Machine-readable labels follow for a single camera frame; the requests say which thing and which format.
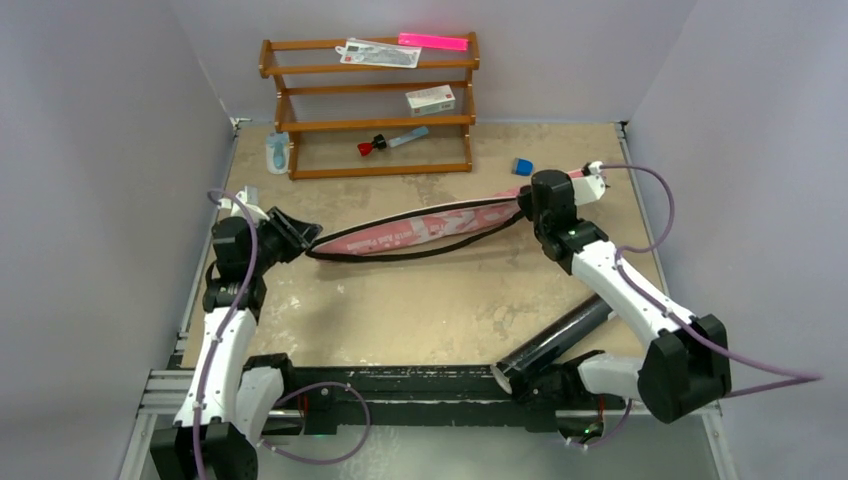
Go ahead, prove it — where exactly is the pink fluorescent bar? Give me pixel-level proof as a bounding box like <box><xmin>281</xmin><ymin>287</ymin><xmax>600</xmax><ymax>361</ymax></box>
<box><xmin>397</xmin><ymin>32</ymin><xmax>469</xmax><ymax>52</ymax></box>

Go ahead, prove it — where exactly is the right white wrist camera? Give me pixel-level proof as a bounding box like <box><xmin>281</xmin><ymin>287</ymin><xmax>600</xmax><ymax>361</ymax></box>
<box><xmin>568</xmin><ymin>161</ymin><xmax>607</xmax><ymax>206</ymax></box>

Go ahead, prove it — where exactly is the wooden three-tier shelf rack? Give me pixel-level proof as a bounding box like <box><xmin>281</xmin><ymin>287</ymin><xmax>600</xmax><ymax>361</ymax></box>
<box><xmin>258</xmin><ymin>31</ymin><xmax>481</xmax><ymax>180</ymax></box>

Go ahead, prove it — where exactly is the white red small box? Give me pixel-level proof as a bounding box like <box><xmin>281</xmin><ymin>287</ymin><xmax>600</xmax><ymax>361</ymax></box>
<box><xmin>405</xmin><ymin>85</ymin><xmax>456</xmax><ymax>117</ymax></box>

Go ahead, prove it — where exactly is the pink sport racket bag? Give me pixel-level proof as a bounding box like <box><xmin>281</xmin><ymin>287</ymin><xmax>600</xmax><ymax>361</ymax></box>
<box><xmin>307</xmin><ymin>168</ymin><xmax>588</xmax><ymax>261</ymax></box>

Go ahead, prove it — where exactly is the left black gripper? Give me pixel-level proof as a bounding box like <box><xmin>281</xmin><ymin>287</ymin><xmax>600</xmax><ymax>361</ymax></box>
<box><xmin>247</xmin><ymin>208</ymin><xmax>320</xmax><ymax>275</ymax></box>

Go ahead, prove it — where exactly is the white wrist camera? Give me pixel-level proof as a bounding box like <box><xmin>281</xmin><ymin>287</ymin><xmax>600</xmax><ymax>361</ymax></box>
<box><xmin>568</xmin><ymin>161</ymin><xmax>607</xmax><ymax>206</ymax></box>
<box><xmin>226</xmin><ymin>185</ymin><xmax>269</xmax><ymax>224</ymax></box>

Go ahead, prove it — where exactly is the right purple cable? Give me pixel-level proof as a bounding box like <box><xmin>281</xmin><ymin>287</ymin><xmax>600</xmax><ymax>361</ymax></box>
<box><xmin>599</xmin><ymin>164</ymin><xmax>823</xmax><ymax>452</ymax></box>

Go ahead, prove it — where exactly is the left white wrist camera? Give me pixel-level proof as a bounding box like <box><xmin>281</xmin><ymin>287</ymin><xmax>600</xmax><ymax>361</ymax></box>
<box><xmin>226</xmin><ymin>185</ymin><xmax>269</xmax><ymax>224</ymax></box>

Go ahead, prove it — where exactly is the black shuttlecock tube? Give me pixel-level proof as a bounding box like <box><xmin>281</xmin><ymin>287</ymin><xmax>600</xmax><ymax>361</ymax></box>
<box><xmin>490</xmin><ymin>294</ymin><xmax>613</xmax><ymax>398</ymax></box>

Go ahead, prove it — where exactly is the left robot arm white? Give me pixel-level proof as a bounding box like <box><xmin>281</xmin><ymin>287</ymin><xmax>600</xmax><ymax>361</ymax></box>
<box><xmin>150</xmin><ymin>207</ymin><xmax>322</xmax><ymax>479</ymax></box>

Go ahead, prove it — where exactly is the white packaged item on shelf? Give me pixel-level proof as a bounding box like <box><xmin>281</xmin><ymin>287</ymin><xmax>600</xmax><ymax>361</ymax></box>
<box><xmin>334</xmin><ymin>38</ymin><xmax>422</xmax><ymax>69</ymax></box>

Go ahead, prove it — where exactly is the light blue white device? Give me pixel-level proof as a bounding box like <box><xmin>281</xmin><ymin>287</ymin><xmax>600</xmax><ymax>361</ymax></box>
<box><xmin>265</xmin><ymin>132</ymin><xmax>290</xmax><ymax>175</ymax></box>

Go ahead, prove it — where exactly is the red black blue marker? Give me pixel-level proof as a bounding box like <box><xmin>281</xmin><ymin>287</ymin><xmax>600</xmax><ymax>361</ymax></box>
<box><xmin>357</xmin><ymin>126</ymin><xmax>429</xmax><ymax>157</ymax></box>

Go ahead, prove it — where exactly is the small blue white object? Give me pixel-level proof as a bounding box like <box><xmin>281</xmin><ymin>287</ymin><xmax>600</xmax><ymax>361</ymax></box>
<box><xmin>511</xmin><ymin>157</ymin><xmax>535</xmax><ymax>177</ymax></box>

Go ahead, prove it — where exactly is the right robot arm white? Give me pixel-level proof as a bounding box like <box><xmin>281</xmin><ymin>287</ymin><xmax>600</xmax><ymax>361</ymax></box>
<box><xmin>518</xmin><ymin>170</ymin><xmax>732</xmax><ymax>424</ymax></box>

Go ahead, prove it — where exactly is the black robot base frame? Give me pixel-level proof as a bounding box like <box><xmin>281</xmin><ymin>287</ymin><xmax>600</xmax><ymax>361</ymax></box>
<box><xmin>268</xmin><ymin>354</ymin><xmax>626</xmax><ymax>435</ymax></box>

